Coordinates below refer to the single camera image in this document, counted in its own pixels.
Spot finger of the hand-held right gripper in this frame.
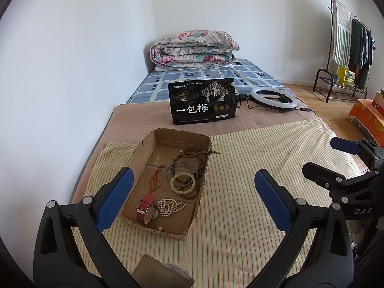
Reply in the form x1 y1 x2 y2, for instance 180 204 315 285
330 137 384 168
301 162 359 199

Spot small pearl necklace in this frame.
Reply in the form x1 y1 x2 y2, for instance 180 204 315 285
157 198 186 217

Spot striped hanging cloth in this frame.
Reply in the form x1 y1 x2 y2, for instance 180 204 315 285
331 0 352 66

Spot black snack bag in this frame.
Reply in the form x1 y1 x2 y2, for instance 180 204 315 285
168 77 237 125

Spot brown wooden bead necklace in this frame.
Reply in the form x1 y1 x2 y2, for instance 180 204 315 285
166 142 222 200

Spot brown blanket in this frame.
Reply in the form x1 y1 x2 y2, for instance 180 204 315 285
70 90 318 204

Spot dark hanging clothes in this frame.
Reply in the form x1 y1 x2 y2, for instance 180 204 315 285
348 18 375 89

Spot white ring light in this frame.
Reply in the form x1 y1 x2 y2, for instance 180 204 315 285
250 87 298 110

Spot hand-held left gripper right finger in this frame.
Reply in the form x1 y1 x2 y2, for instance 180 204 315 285
247 169 354 288

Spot red strap wristwatch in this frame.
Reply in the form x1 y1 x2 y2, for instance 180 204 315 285
136 194 159 225

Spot floral folded quilt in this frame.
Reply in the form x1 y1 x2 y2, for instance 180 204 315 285
150 30 240 68

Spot black metal clothes rack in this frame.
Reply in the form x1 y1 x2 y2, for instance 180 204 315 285
312 0 375 102

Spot blue checked bedsheet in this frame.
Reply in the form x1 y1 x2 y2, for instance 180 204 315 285
126 58 288 104

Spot cream bead bracelet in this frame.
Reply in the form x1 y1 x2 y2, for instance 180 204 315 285
170 172 196 194

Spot green pendant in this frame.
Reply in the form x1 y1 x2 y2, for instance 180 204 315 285
149 164 166 199

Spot cardboard box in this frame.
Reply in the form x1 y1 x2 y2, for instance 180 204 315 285
118 128 210 240

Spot yellow box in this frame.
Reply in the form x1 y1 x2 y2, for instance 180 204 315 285
337 65 356 88

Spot orange patterned cloth box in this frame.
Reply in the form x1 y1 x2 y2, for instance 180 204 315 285
348 99 384 140

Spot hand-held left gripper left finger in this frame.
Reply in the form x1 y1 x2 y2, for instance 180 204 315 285
32 166 141 288

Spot black bangle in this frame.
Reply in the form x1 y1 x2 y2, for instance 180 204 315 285
166 162 196 188

